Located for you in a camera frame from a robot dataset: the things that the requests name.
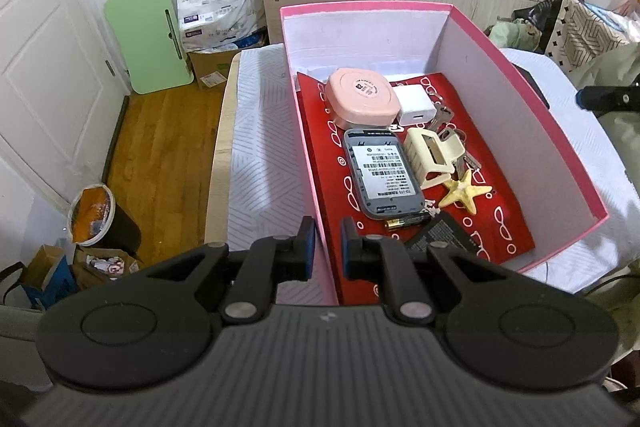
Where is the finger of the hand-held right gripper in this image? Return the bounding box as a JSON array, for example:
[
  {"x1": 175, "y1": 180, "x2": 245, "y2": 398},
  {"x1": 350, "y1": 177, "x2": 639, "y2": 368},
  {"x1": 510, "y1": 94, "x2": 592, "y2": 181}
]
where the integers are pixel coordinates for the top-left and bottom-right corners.
[{"x1": 575, "y1": 82, "x2": 640, "y2": 112}]

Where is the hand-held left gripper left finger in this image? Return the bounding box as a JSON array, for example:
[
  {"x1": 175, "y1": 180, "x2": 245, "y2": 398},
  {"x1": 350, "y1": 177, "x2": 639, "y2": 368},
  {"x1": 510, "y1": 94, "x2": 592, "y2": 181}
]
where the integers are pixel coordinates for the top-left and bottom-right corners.
[{"x1": 142, "y1": 216, "x2": 317, "y2": 327}]

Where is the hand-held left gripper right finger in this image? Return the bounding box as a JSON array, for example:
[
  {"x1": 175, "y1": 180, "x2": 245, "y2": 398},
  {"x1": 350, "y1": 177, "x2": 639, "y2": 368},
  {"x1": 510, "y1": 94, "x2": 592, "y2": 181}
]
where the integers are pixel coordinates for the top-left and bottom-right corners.
[{"x1": 340, "y1": 217, "x2": 516, "y2": 327}]

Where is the grey portable router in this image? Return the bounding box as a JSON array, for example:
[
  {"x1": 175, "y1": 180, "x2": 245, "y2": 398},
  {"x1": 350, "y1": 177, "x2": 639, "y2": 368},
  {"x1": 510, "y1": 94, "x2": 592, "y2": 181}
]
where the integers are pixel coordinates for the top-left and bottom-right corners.
[{"x1": 343, "y1": 128, "x2": 426, "y2": 221}]

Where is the black battery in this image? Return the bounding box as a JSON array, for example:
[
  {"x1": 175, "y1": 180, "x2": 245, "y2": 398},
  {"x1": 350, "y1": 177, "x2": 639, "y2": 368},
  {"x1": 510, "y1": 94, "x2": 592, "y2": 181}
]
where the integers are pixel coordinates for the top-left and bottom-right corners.
[{"x1": 404, "y1": 212, "x2": 482, "y2": 255}]

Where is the pink cardboard box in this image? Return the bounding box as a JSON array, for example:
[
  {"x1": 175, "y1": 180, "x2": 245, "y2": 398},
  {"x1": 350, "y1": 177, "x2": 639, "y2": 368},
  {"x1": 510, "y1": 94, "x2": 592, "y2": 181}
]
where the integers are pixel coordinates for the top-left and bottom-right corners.
[{"x1": 279, "y1": 0, "x2": 610, "y2": 308}]

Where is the cream hair claw clip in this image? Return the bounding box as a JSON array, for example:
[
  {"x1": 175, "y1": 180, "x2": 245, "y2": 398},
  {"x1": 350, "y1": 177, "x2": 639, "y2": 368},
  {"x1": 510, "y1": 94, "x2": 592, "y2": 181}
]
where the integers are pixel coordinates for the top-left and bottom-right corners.
[{"x1": 403, "y1": 127, "x2": 463, "y2": 188}]

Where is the yellow starfish hair clip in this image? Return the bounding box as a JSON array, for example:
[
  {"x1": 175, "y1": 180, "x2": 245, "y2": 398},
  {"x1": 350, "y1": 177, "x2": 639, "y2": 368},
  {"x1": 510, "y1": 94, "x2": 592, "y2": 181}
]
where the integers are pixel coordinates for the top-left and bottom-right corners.
[{"x1": 437, "y1": 168, "x2": 494, "y2": 212}]

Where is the white charger cube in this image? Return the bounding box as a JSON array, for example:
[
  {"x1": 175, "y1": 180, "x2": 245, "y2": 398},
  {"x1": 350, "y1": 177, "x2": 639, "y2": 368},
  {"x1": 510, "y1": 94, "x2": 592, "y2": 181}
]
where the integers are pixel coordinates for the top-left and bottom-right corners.
[{"x1": 391, "y1": 85, "x2": 437, "y2": 126}]

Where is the bunch of silver keys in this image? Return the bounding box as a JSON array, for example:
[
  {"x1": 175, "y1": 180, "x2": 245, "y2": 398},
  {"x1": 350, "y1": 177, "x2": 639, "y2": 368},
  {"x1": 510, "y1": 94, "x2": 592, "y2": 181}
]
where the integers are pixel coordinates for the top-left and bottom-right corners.
[{"x1": 430, "y1": 94, "x2": 483, "y2": 172}]

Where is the olive green cloth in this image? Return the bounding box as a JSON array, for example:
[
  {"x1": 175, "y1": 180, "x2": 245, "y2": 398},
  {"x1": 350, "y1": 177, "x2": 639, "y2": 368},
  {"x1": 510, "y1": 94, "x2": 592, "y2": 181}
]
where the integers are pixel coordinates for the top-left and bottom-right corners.
[{"x1": 572, "y1": 42, "x2": 640, "y2": 168}]

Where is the small cylindrical battery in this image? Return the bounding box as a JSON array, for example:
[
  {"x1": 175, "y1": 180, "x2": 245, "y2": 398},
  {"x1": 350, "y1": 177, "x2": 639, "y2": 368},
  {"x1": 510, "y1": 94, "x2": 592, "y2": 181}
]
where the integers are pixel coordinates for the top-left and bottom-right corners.
[{"x1": 385, "y1": 214, "x2": 432, "y2": 229}]

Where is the black and white patterned bag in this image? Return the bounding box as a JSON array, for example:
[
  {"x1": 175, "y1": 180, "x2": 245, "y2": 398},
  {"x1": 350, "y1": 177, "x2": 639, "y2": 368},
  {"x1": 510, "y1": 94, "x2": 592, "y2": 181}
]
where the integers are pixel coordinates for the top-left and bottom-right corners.
[{"x1": 542, "y1": 0, "x2": 632, "y2": 72}]

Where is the red patterned paper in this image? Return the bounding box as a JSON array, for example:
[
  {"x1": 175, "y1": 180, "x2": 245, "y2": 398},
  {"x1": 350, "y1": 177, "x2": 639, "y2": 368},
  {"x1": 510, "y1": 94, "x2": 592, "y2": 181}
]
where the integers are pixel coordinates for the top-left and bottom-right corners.
[{"x1": 296, "y1": 72, "x2": 537, "y2": 306}]

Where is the pink rounded case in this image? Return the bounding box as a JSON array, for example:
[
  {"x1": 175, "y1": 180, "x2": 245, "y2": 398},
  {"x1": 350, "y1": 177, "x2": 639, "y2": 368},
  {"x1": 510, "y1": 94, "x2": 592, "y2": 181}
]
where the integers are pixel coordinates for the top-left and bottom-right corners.
[{"x1": 327, "y1": 68, "x2": 400, "y2": 130}]

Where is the black trash bin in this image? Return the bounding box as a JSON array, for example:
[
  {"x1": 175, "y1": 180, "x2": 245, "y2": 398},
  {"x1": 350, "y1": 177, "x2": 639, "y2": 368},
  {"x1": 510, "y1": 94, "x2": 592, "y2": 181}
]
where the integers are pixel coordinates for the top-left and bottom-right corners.
[{"x1": 66, "y1": 183, "x2": 142, "y2": 258}]

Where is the brown paper bag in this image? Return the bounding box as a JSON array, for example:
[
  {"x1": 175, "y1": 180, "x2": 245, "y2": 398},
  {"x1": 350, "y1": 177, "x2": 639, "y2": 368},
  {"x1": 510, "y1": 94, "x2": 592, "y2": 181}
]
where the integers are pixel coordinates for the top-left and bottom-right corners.
[{"x1": 75, "y1": 247, "x2": 143, "y2": 290}]

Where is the tissue paper pack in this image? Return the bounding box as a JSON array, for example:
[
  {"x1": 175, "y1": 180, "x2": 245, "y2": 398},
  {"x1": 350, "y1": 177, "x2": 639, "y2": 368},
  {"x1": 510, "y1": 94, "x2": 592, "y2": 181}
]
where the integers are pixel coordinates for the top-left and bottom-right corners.
[{"x1": 177, "y1": 0, "x2": 268, "y2": 52}]

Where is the blue paper bag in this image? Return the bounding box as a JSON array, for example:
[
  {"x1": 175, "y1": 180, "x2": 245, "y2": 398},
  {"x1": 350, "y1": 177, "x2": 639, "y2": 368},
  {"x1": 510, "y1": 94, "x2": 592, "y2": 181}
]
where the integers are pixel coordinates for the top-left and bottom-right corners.
[{"x1": 20, "y1": 244, "x2": 78, "y2": 310}]

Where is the light green board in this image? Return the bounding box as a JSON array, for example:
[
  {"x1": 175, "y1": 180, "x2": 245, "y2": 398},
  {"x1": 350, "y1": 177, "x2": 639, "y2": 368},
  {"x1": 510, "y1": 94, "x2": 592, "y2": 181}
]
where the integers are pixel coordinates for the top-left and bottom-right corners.
[{"x1": 103, "y1": 0, "x2": 195, "y2": 95}]

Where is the white door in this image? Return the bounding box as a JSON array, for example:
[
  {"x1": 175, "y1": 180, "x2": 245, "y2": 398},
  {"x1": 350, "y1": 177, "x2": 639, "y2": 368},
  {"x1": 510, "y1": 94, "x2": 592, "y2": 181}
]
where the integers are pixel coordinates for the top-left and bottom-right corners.
[{"x1": 0, "y1": 0, "x2": 127, "y2": 208}]

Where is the wooden bed frame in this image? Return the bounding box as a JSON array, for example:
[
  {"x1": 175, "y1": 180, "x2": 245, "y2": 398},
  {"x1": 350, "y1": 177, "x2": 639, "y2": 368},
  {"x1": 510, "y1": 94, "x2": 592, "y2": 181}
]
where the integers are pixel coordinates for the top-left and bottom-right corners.
[{"x1": 204, "y1": 52, "x2": 242, "y2": 249}]

